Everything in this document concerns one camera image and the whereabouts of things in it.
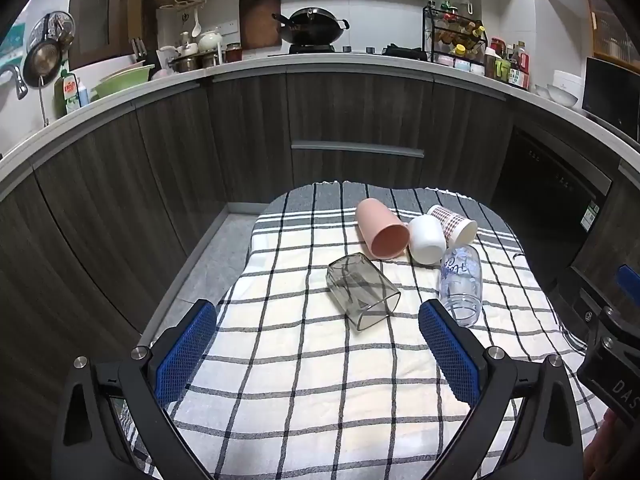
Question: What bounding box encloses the grey transparent square cup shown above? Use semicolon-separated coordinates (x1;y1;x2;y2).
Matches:
326;254;402;332

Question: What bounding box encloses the red-capped sauce bottle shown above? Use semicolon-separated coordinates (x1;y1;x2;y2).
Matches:
509;42;531;90

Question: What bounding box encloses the hanging frying pan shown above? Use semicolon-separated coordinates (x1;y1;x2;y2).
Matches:
24;40;63;88

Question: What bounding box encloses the steel pot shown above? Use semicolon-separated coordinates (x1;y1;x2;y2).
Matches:
170;52;221;73

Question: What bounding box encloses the black wire spice rack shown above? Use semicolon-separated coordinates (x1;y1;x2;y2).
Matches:
422;2;488;63

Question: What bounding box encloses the built-in black dishwasher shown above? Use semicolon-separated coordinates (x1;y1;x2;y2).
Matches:
492;127;613;263

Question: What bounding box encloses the gas stove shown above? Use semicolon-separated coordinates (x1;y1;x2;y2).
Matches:
270;42;383;57

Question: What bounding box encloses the checked tablecloth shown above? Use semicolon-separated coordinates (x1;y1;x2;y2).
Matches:
117;180;601;480

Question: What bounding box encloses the white cup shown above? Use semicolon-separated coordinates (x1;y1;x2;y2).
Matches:
408;215;447;266

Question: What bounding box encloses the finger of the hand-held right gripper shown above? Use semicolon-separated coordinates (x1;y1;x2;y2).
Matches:
569;263;640;328

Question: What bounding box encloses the white bowl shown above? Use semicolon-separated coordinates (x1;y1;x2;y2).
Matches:
547;71;583;107

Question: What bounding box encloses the dark wooden cutting board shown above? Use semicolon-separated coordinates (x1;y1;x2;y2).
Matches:
239;0;282;51

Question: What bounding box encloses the black cloth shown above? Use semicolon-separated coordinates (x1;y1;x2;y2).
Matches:
382;45;428;61

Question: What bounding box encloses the metal faucet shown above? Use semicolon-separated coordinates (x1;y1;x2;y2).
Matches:
0;65;28;101

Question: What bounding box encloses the black microwave oven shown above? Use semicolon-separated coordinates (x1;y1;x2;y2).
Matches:
582;57;640;143

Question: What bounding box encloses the person's right hand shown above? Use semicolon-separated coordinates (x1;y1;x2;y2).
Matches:
582;406;640;480

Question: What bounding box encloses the pink cup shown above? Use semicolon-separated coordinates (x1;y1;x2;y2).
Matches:
356;198;411;261

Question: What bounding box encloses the green basin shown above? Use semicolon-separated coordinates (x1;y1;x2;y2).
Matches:
95;62;155;100

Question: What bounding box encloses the clear printed plastic cup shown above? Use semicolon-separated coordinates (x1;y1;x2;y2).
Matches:
439;244;482;327

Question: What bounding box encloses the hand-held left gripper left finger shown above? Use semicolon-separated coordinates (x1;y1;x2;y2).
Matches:
51;299;218;480

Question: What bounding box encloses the black wok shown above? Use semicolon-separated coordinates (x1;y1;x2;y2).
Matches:
272;6;350;46

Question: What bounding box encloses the wooden wall shelf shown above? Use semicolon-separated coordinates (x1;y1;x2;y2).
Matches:
587;0;640;61

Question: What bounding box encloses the patterned paper cup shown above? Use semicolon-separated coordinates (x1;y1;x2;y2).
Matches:
426;204;478;248

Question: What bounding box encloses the green dish soap bottle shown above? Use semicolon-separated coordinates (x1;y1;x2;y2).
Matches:
61;70;82;116

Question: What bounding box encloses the knife block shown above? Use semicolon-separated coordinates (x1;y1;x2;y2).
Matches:
131;37;161;73

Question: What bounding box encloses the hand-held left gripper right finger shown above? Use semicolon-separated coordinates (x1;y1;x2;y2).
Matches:
418;299;586;480

